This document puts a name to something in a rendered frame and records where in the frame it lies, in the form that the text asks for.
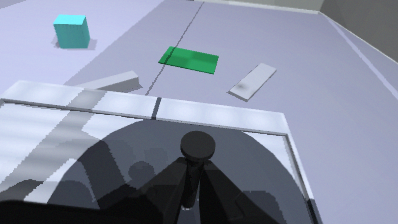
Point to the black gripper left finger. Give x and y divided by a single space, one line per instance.
159 201

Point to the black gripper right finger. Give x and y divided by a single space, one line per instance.
222 202

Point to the grey round disc with center hole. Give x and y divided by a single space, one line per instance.
128 158

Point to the teal block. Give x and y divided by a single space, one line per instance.
72 31

